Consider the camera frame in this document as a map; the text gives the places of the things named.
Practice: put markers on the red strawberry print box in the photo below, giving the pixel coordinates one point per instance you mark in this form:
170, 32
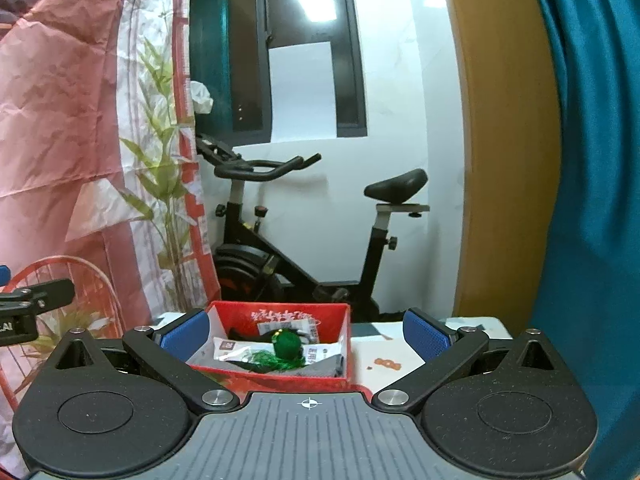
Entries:
280, 382

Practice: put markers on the black exercise bike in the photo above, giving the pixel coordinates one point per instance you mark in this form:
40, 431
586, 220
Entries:
240, 255

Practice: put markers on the white plastic bag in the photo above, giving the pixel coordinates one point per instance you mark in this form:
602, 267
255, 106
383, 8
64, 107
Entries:
200, 95

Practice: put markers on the white paper sheet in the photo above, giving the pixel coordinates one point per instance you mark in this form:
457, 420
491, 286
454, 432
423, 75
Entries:
300, 95

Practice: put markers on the dark framed window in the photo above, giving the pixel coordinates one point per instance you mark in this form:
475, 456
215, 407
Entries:
250, 60

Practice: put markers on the green tasselled sachet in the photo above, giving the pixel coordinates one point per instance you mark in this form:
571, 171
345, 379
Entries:
286, 342

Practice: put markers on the wooden door frame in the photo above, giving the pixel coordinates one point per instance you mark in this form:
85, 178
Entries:
505, 160

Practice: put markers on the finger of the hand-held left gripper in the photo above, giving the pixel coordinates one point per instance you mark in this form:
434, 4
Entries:
4, 275
50, 296

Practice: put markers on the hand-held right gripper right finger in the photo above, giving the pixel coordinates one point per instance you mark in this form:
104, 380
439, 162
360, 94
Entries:
427, 335

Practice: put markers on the teal curtain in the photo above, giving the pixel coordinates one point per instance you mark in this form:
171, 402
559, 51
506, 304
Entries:
600, 210

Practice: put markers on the white packet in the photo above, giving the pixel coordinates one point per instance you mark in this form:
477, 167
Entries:
230, 347
322, 351

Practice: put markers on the white printed tablecloth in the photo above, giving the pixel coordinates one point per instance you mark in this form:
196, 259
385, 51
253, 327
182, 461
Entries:
380, 347

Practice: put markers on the pink printed backdrop cloth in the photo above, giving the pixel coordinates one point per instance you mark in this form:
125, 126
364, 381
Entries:
60, 110

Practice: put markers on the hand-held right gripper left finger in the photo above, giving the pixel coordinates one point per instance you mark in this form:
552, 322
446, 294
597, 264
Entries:
186, 335

